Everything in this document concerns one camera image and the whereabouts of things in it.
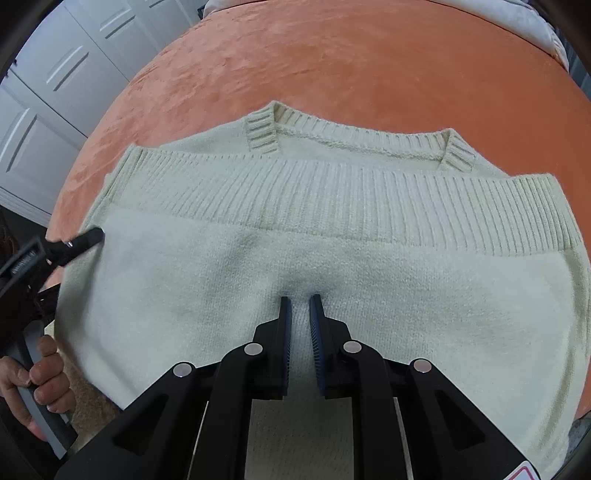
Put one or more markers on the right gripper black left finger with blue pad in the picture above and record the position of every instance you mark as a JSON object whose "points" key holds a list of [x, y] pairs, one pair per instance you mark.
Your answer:
{"points": [[193, 422]]}

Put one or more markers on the cream fluffy fleece blanket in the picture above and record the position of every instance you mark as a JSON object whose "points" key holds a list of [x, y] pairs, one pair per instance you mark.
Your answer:
{"points": [[93, 410]]}

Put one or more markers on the cream cherry knit cardigan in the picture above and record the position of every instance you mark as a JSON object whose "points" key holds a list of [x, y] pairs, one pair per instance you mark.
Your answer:
{"points": [[418, 243]]}

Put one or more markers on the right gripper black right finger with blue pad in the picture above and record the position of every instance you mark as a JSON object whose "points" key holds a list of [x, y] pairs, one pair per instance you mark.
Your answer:
{"points": [[409, 420]]}

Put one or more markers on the person's left hand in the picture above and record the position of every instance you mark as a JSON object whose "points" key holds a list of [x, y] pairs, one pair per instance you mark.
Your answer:
{"points": [[51, 384]]}

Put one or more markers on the orange plush bed blanket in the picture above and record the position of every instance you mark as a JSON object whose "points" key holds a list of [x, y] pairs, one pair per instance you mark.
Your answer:
{"points": [[396, 66]]}

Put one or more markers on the white pink duvet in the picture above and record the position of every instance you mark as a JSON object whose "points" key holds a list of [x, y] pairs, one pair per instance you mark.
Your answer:
{"points": [[508, 23]]}

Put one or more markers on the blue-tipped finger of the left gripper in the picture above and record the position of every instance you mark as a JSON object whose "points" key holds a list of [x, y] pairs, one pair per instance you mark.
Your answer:
{"points": [[83, 239]]}

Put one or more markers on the white wardrobe with red stickers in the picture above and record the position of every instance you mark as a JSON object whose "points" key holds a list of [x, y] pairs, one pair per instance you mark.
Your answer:
{"points": [[62, 65]]}

